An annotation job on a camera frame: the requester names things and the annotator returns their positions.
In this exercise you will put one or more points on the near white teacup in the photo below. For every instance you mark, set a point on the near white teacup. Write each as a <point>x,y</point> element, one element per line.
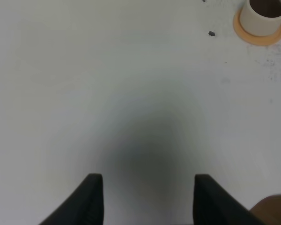
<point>261,17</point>

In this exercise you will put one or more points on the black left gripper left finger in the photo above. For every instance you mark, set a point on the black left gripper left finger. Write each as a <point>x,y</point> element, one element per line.
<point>85,206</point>

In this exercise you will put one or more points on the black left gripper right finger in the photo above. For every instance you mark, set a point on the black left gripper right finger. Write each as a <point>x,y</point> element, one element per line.
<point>213,205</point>

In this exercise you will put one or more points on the near orange coaster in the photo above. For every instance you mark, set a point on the near orange coaster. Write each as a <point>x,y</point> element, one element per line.
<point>251,39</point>

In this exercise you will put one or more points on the wooden tray edge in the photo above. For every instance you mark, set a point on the wooden tray edge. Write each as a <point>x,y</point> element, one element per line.
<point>268,210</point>

